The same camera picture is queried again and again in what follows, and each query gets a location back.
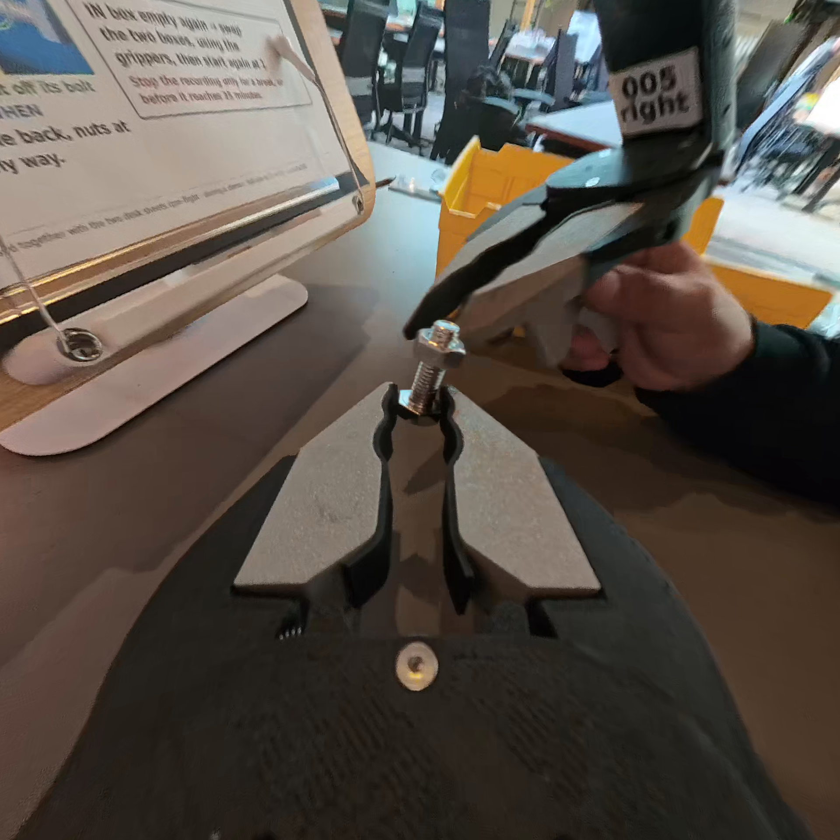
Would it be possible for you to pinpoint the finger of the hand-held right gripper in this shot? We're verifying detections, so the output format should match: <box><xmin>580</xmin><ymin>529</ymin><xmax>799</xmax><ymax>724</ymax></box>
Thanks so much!
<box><xmin>456</xmin><ymin>202</ymin><xmax>647</xmax><ymax>349</ymax></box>
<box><xmin>402</xmin><ymin>185</ymin><xmax>549</xmax><ymax>341</ymax></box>

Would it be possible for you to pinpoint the printed instruction sheet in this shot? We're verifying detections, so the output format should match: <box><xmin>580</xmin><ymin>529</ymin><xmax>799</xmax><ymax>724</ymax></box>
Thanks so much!
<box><xmin>0</xmin><ymin>0</ymin><xmax>365</xmax><ymax>280</ymax></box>

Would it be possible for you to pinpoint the instruction sheet on stand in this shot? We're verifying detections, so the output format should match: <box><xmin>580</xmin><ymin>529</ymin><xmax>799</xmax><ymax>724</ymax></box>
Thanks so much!
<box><xmin>0</xmin><ymin>0</ymin><xmax>376</xmax><ymax>457</ymax></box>

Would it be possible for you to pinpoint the person's right forearm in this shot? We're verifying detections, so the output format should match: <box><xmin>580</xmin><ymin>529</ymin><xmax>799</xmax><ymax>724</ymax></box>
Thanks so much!
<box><xmin>633</xmin><ymin>318</ymin><xmax>840</xmax><ymax>506</ymax></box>

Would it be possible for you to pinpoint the black office chair with jacket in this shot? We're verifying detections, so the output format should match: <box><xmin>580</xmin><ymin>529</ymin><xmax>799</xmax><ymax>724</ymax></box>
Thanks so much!
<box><xmin>430</xmin><ymin>62</ymin><xmax>526</xmax><ymax>165</ymax></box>

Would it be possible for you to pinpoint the silver hex bolt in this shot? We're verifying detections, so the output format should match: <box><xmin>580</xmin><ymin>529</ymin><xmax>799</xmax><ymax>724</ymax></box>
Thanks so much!
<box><xmin>398</xmin><ymin>319</ymin><xmax>462</xmax><ymax>421</ymax></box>

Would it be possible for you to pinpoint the yellow plastic bin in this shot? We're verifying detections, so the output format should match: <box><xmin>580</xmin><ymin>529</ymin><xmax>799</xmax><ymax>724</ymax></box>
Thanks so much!
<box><xmin>435</xmin><ymin>136</ymin><xmax>834</xmax><ymax>329</ymax></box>

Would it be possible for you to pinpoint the person's right hand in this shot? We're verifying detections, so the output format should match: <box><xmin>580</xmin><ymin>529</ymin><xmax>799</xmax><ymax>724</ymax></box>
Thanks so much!
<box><xmin>561</xmin><ymin>241</ymin><xmax>756</xmax><ymax>391</ymax></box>

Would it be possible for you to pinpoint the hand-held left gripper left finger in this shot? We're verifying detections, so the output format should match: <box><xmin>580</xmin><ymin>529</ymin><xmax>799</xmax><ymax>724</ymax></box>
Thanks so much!
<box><xmin>233</xmin><ymin>382</ymin><xmax>398</xmax><ymax>608</ymax></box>

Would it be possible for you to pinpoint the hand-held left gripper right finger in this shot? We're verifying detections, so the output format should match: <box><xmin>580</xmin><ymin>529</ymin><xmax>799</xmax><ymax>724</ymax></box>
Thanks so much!
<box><xmin>441</xmin><ymin>387</ymin><xmax>601</xmax><ymax>614</ymax></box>

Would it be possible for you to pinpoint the silver hex nut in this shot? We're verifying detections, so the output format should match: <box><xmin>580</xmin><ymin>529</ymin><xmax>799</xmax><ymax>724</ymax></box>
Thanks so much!
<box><xmin>413</xmin><ymin>328</ymin><xmax>467</xmax><ymax>361</ymax></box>

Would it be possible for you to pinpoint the brown top desk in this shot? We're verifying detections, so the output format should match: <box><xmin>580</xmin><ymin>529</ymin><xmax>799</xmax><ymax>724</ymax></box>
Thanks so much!
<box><xmin>525</xmin><ymin>98</ymin><xmax>624</xmax><ymax>158</ymax></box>

